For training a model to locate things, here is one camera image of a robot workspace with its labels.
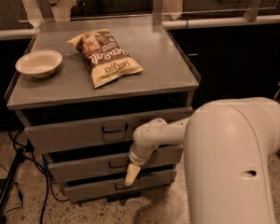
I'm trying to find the grey drawer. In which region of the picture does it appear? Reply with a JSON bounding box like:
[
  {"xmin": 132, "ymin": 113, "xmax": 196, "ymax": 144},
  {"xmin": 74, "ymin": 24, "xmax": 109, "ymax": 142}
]
[
  {"xmin": 64, "ymin": 168, "xmax": 176, "ymax": 203},
  {"xmin": 25, "ymin": 107, "xmax": 193, "ymax": 153},
  {"xmin": 49, "ymin": 144, "xmax": 183, "ymax": 183}
]

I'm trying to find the sea salt chips bag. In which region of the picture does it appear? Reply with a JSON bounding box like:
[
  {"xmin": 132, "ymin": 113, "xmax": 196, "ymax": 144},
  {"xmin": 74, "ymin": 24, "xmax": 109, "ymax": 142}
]
[{"xmin": 67, "ymin": 29, "xmax": 143, "ymax": 88}]

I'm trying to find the grey metal drawer cabinet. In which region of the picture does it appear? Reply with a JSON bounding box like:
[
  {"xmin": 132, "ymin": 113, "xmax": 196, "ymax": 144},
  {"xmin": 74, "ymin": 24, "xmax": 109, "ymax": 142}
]
[{"xmin": 7, "ymin": 16, "xmax": 198, "ymax": 195}]

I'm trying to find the black tripod leg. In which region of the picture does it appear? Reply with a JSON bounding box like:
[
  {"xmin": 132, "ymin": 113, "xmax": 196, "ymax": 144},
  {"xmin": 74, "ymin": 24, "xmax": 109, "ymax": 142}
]
[{"xmin": 0, "ymin": 148, "xmax": 24, "ymax": 218}]

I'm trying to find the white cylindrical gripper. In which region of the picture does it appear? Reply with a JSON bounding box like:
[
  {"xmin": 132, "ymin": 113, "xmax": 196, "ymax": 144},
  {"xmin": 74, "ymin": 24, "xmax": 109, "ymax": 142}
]
[{"xmin": 124, "ymin": 144, "xmax": 153, "ymax": 187}]

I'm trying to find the black floor cable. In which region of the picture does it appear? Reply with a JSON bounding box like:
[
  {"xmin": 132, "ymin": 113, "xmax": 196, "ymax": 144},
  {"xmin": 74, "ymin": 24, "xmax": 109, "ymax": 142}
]
[{"xmin": 0, "ymin": 129, "xmax": 69, "ymax": 224}]

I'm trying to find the white horizontal rail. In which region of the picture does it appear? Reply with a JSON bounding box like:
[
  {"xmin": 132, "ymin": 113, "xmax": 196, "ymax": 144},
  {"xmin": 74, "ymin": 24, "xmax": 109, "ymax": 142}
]
[{"xmin": 162, "ymin": 15, "xmax": 280, "ymax": 30}]

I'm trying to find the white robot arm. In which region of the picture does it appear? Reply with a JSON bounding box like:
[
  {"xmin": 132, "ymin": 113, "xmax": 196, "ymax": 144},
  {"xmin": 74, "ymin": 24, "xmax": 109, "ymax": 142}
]
[{"xmin": 125, "ymin": 97, "xmax": 280, "ymax": 224}]

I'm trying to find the grey top drawer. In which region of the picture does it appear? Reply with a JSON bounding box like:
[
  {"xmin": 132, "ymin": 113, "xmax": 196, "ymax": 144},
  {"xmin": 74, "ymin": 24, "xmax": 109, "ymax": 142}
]
[{"xmin": 25, "ymin": 107, "xmax": 193, "ymax": 153}]

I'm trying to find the grey bottom drawer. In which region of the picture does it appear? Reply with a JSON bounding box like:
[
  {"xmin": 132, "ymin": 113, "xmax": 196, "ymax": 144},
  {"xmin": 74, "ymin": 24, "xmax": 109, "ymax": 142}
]
[{"xmin": 64, "ymin": 168, "xmax": 176, "ymax": 203}]

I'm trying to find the white bowl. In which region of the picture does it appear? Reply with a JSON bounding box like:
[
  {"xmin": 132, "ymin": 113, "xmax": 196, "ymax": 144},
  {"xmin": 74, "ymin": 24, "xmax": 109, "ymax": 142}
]
[{"xmin": 15, "ymin": 49, "xmax": 63, "ymax": 78}]

